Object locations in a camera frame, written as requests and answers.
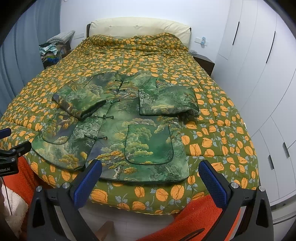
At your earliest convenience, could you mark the dark wooden nightstand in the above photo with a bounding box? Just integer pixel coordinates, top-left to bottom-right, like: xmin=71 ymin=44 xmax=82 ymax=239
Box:
xmin=191 ymin=53 xmax=215 ymax=76

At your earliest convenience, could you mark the blue-grey curtain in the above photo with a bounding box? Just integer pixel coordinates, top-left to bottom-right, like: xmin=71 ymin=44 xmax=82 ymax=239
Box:
xmin=1 ymin=1 xmax=61 ymax=115

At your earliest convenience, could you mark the white wardrobe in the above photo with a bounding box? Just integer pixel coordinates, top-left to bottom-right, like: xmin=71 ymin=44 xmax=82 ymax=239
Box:
xmin=211 ymin=0 xmax=296 ymax=224

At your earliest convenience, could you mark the white wall socket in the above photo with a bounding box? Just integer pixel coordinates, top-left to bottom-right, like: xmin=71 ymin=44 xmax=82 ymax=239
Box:
xmin=195 ymin=37 xmax=208 ymax=46

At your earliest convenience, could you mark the cream padded headboard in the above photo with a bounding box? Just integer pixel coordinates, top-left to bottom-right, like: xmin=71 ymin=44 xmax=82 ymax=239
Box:
xmin=86 ymin=17 xmax=191 ymax=47

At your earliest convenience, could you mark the green landscape print jacket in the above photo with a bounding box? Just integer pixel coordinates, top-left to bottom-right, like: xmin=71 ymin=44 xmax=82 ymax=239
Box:
xmin=32 ymin=72 xmax=199 ymax=183

